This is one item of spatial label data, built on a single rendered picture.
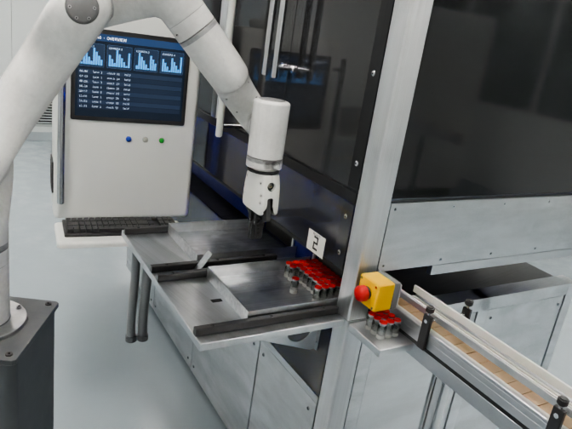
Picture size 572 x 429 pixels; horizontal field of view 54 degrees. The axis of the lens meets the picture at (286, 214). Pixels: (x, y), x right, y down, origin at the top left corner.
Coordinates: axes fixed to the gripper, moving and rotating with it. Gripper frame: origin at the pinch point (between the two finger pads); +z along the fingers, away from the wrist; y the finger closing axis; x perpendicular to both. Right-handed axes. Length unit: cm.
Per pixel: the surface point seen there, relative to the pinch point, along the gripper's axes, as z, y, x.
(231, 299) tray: 20.1, 3.3, 2.3
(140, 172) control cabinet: 11, 89, 1
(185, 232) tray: 22, 53, -5
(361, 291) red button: 9.6, -19.3, -19.9
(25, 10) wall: -26, 544, -18
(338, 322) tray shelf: 22.8, -11.3, -21.7
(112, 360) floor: 110, 114, 0
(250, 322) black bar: 20.4, -7.9, 2.6
